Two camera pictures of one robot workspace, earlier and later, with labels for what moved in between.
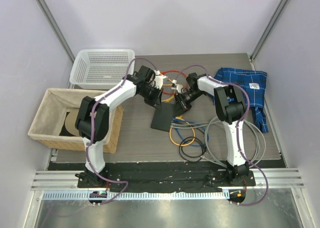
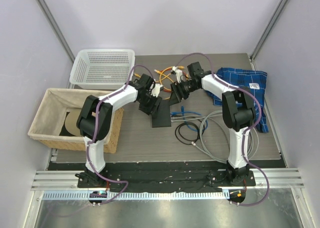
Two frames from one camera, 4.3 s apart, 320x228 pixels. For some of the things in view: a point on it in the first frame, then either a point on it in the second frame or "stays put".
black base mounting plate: [165, 176] stays put
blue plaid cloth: [255, 81] stays put
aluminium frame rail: [67, 180] stays put
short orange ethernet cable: [179, 117] -> [178, 67]
